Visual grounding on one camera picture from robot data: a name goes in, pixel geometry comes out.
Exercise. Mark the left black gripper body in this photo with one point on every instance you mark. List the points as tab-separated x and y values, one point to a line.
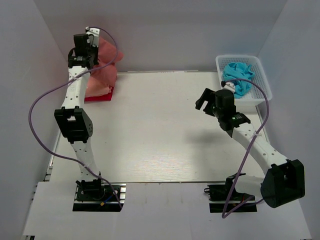
94	52

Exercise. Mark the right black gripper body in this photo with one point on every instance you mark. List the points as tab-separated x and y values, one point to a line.
211	109

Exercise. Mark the dusty red t shirt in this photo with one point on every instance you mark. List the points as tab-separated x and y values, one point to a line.
108	56

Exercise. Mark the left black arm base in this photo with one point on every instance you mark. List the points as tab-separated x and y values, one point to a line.
97	196

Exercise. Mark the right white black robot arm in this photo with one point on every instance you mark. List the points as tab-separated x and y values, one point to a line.
283	180

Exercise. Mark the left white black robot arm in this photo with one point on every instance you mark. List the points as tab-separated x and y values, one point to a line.
73	122

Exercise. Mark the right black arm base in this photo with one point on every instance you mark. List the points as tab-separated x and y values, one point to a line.
217	195

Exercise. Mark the crumpled blue t shirt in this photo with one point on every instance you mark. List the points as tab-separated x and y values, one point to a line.
242	73

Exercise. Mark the folded salmon pink t shirt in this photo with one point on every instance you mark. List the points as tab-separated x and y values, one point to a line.
94	85

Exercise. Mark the white plastic mesh basket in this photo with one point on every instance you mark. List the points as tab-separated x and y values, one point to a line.
260	87

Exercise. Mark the folded bright red t shirt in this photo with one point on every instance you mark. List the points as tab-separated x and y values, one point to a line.
101	95

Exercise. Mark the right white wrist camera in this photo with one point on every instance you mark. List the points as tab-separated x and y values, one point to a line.
228	86

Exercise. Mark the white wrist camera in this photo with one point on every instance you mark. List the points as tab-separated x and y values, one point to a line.
93	33
228	86

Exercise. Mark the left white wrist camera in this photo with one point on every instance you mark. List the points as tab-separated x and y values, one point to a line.
93	33

